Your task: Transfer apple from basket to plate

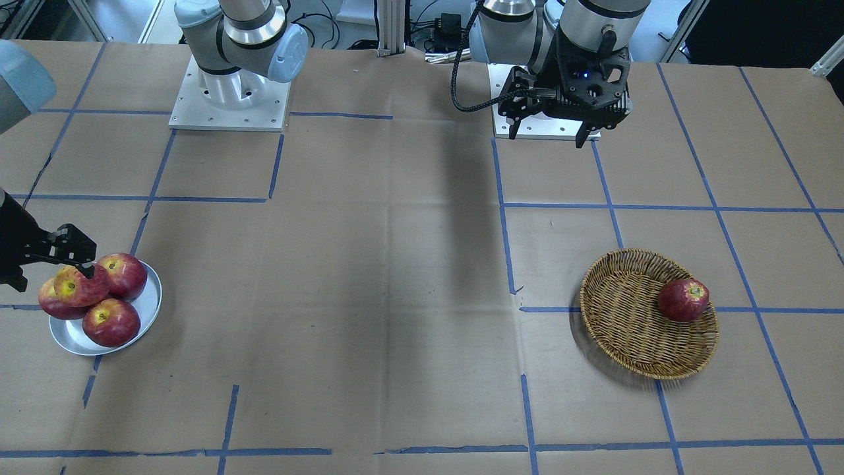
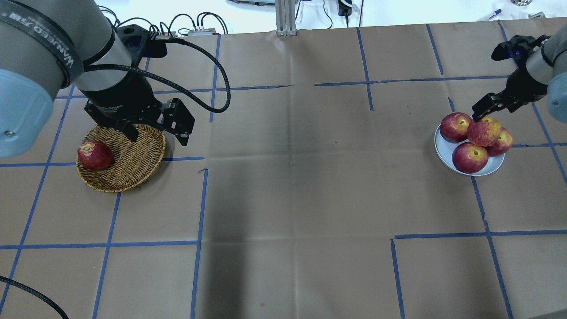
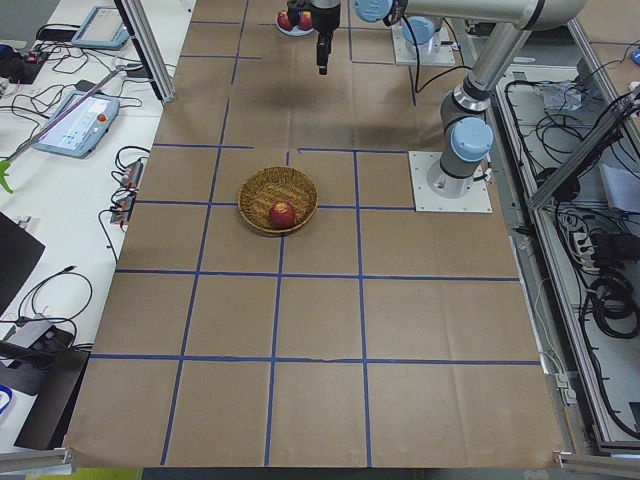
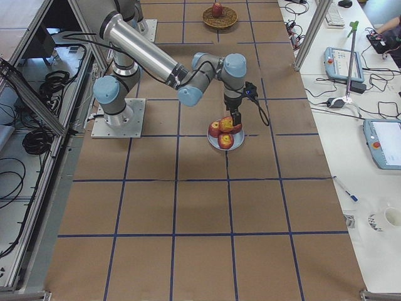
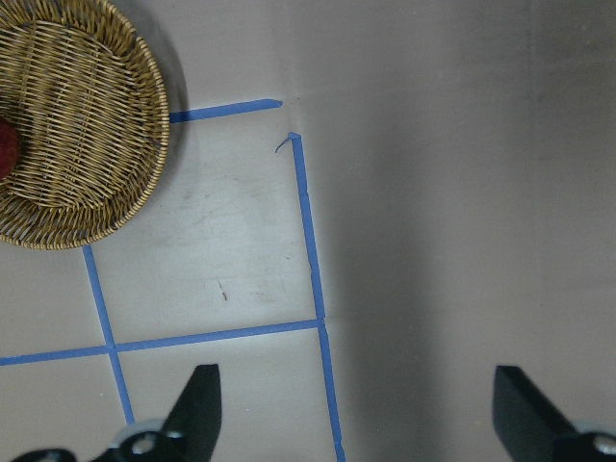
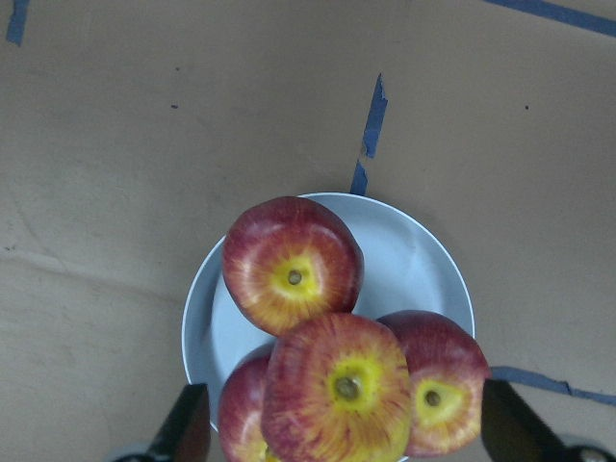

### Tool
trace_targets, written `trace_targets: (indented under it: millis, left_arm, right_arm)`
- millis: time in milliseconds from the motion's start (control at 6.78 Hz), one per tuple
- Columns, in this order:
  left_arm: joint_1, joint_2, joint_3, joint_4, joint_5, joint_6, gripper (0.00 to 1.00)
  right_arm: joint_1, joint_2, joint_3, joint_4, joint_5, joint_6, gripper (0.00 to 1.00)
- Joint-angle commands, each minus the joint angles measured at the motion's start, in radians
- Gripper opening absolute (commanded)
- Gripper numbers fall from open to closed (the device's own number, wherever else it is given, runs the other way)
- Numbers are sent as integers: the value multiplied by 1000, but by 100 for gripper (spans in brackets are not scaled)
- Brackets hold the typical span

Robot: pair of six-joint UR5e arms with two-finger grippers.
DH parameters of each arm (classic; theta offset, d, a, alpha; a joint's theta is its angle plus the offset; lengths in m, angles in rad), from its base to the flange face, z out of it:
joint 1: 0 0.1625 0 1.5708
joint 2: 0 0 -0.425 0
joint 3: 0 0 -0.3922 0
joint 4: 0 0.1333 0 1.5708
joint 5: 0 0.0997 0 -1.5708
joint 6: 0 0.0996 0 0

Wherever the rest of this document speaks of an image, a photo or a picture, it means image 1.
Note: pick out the red apple on plate front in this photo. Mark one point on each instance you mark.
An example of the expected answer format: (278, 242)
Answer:
(111, 323)

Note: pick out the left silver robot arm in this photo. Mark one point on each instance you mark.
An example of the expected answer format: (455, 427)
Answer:
(499, 32)

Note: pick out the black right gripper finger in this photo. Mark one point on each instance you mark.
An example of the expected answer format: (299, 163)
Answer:
(12, 275)
(583, 134)
(84, 265)

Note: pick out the dark red apple in basket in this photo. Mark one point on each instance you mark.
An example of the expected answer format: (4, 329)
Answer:
(683, 300)

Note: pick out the grey metal plate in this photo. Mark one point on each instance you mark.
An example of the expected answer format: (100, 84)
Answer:
(69, 334)

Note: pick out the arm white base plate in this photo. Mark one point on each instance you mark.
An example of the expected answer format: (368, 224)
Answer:
(538, 126)
(239, 101)

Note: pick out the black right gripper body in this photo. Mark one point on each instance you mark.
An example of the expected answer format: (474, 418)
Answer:
(14, 239)

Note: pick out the red apple on plate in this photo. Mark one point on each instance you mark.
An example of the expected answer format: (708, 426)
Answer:
(48, 301)
(126, 275)
(111, 323)

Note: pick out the red yellow apple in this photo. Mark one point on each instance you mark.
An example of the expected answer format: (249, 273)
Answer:
(76, 290)

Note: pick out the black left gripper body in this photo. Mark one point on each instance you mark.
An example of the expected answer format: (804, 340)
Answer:
(551, 78)

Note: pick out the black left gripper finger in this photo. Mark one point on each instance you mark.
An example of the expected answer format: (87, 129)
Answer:
(514, 122)

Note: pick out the wicker basket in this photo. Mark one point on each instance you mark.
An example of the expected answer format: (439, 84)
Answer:
(618, 305)

